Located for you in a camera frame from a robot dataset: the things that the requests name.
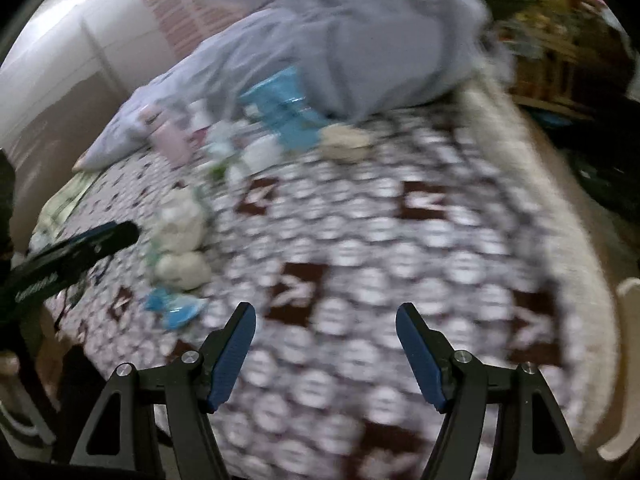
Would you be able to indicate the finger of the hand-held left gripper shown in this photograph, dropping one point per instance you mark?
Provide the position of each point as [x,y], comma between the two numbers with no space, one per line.
[107,237]

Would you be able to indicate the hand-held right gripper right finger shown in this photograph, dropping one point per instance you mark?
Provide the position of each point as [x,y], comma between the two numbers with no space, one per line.
[420,360]

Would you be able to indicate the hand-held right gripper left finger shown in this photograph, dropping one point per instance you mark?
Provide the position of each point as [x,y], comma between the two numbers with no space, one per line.
[232,355]

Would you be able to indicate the blue plastic wrapper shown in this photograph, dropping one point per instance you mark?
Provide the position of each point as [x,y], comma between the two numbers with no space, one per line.
[175,307]

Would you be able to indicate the white plastic bin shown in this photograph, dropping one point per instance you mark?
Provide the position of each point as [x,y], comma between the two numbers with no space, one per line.
[20,405]

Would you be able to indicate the brown white printed blanket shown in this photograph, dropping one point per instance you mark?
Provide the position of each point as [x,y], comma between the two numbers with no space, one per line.
[350,270]

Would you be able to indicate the pink bottle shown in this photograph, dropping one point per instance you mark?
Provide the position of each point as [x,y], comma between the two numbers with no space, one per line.
[167,135]

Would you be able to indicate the white paper scraps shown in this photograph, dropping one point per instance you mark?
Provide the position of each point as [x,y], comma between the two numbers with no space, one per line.
[240,152]

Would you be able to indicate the cream fleece blanket edge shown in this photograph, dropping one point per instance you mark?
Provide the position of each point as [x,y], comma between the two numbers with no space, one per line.
[550,200]

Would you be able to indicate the blue plastic package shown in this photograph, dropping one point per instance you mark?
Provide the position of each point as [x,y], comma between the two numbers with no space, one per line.
[282,105]

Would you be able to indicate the grey duvet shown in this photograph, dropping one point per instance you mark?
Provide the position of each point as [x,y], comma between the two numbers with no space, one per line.
[350,35]

